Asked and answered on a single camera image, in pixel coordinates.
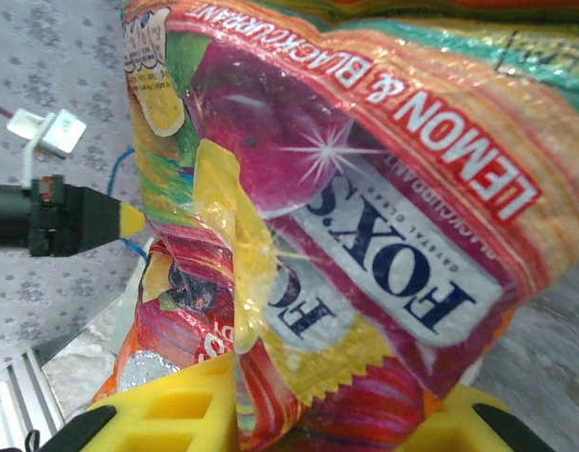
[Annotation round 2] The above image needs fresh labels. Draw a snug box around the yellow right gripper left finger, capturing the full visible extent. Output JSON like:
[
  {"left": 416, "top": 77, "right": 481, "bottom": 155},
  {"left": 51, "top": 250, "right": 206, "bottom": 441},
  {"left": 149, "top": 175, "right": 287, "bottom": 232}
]
[{"left": 38, "top": 353, "right": 241, "bottom": 452}]

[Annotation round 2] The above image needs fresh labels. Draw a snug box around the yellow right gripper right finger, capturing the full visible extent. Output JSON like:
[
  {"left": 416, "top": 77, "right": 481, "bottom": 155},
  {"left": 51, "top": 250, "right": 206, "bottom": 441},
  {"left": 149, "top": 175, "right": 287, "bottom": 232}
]
[{"left": 395, "top": 383, "right": 556, "bottom": 452}]

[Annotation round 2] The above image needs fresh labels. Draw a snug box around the orange Fox's candy pack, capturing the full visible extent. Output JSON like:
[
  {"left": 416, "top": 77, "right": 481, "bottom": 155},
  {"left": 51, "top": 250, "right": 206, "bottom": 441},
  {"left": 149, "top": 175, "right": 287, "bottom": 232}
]
[{"left": 103, "top": 0, "right": 579, "bottom": 452}]

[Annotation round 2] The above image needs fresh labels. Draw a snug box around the green white candy pack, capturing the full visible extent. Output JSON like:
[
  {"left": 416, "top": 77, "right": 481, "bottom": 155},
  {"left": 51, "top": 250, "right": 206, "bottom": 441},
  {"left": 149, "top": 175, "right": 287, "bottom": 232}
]
[{"left": 326, "top": 0, "right": 579, "bottom": 107}]

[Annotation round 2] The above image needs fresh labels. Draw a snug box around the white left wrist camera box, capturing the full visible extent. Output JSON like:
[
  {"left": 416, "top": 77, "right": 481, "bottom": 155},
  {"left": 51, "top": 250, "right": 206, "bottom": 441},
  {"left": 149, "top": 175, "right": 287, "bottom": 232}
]
[{"left": 6, "top": 107, "right": 88, "bottom": 186}]

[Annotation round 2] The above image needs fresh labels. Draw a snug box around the aluminium frame rail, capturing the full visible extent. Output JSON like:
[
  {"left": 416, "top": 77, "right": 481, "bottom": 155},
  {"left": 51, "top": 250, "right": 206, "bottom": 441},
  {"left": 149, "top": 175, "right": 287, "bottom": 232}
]
[{"left": 0, "top": 347, "right": 68, "bottom": 452}]

